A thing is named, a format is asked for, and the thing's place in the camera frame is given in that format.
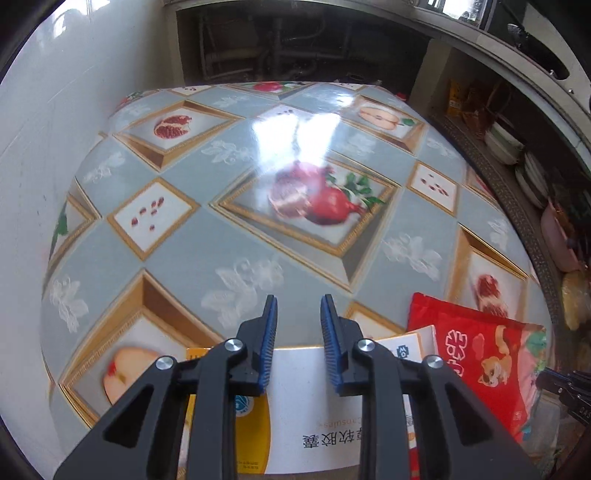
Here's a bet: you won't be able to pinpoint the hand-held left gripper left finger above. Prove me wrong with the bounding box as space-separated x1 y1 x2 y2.
53 294 279 480

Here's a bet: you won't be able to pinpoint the stack of plates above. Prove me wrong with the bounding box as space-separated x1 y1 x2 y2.
515 152 550 208

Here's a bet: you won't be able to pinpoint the red dog print snack bag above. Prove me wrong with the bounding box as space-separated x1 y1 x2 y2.
406 292 548 446

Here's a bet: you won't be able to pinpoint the clear bag yellow contents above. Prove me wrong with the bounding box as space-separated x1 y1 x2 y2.
561 270 591 330

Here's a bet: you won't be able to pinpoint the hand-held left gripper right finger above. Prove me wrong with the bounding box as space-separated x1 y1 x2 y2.
320 294 541 480

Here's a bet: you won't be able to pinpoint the orange snack packets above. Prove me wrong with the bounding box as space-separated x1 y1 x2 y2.
447 80 490 139

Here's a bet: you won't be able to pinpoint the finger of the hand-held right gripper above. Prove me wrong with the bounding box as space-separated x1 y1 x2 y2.
536 367 588 398

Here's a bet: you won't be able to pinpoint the concrete kitchen counter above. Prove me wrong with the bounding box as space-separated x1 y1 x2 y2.
161 0 591 167

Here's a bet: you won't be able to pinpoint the small white box blue logo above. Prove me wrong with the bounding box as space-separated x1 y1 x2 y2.
374 325 439 365

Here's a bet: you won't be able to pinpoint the stack of white bowls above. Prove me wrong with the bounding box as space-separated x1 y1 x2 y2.
484 121 525 166

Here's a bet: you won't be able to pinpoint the white yellow medicine box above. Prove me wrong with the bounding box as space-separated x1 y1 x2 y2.
178 346 416 478

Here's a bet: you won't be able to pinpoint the pink plastic basket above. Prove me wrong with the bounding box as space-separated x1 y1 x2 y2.
540 203 587 273

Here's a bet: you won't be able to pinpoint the black wok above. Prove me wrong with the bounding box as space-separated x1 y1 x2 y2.
505 23 578 79

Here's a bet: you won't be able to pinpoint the fruit print tablecloth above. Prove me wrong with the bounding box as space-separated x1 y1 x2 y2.
41 79 555 430

